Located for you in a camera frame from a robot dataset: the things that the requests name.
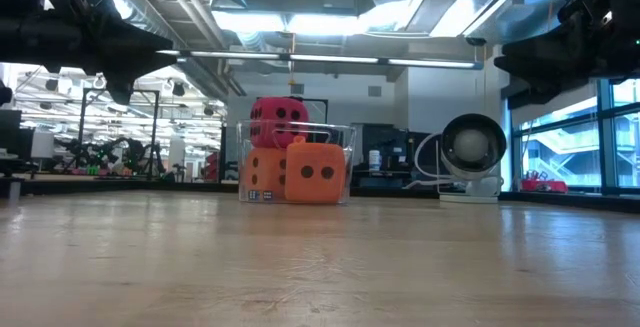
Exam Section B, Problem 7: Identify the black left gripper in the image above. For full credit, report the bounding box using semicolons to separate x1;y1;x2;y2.
19;0;174;106

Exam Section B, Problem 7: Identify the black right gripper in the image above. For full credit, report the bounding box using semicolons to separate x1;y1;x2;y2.
493;0;630;95

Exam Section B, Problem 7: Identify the large pink foam die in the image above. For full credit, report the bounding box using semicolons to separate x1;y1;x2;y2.
249;96;311;150

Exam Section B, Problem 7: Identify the large orange foam die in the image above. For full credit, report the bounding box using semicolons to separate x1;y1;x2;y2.
243;146;289;201
284;141;347;205

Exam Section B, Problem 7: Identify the clear plastic bin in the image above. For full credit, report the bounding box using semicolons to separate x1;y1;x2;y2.
236;119;358;206

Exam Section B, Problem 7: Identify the black background robot rig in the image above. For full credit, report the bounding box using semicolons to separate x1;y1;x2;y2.
54;135;169;179

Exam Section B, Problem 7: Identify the blue framed window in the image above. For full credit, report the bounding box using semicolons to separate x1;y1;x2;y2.
510;76;640;196

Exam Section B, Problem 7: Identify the white and black round fan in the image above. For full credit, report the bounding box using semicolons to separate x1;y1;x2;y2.
438;113;508;204

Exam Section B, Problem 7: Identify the red object by window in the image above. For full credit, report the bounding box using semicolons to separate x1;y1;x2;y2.
520;177;569;194

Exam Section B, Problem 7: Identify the red background object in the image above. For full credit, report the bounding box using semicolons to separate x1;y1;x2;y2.
204;151;221;181

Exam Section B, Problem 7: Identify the black monitor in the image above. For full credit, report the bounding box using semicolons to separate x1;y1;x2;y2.
0;110;24;161

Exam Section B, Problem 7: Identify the black equipment cabinet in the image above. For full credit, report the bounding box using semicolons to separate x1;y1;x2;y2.
354;122;441;191

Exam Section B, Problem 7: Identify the long ceiling light bar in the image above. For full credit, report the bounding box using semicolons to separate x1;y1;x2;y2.
157;49;485;71

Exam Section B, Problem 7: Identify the white fan cable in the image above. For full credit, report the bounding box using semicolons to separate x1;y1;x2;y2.
402;131;469;191

